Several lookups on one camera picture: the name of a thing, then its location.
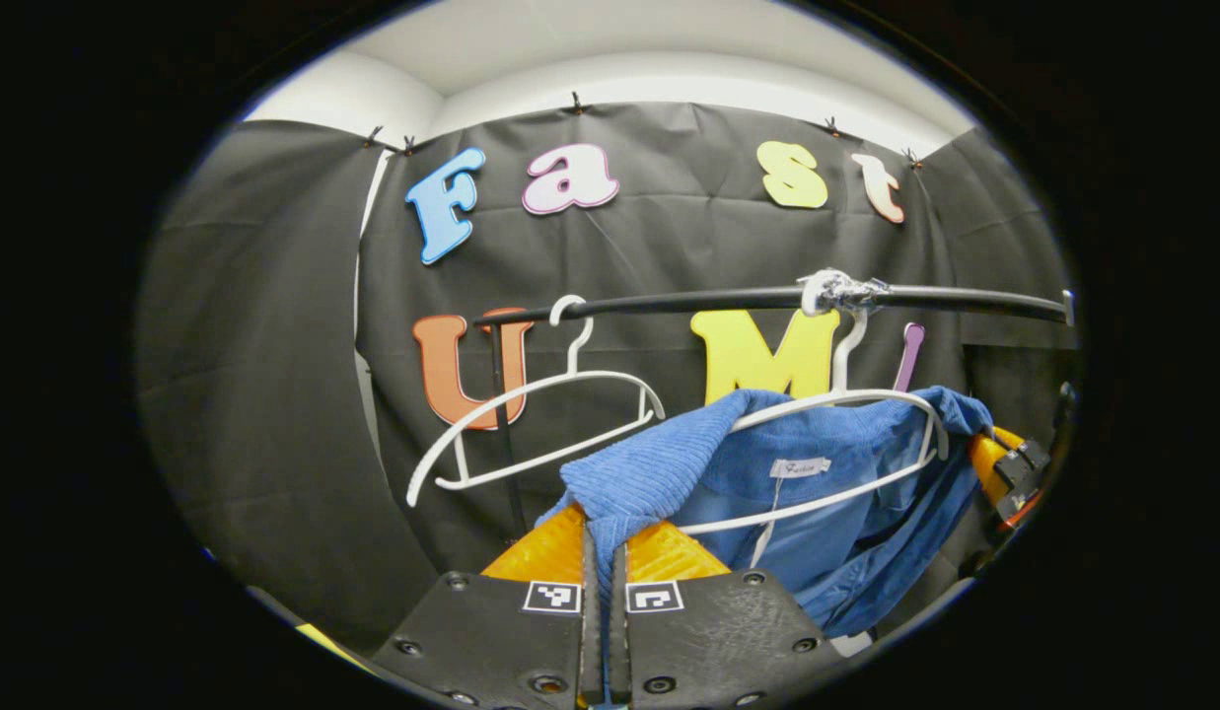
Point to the clear tape wad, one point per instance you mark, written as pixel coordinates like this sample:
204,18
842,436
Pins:
836,291

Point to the white clothes hanger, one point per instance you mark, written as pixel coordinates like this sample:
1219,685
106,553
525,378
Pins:
580,374
844,370

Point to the black clothes rack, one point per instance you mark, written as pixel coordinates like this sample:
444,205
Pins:
688,301

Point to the empty white clothes hanger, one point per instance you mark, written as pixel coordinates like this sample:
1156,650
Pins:
580,374

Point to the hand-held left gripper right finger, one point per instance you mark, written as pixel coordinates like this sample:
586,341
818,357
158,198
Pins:
619,641

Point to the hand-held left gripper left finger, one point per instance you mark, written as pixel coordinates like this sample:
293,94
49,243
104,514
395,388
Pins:
592,641

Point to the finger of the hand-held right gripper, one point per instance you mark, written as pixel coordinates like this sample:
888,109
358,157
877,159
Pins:
1029,459
1019,493

